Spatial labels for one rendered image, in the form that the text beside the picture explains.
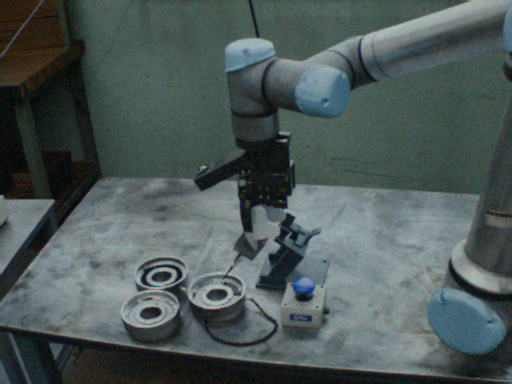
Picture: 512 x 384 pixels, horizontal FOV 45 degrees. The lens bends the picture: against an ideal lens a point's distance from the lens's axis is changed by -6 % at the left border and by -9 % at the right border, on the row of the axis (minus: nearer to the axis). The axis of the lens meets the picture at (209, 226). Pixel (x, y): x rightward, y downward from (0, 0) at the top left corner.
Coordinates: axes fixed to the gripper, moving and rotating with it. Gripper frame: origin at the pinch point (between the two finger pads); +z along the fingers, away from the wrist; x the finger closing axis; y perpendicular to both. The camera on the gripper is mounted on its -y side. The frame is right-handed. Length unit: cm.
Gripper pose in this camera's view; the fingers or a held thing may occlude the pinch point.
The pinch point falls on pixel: (253, 238)
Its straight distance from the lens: 115.3
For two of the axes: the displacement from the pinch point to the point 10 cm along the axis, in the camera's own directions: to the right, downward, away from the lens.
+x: 2.9, -5.4, 7.9
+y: 9.5, 0.7, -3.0
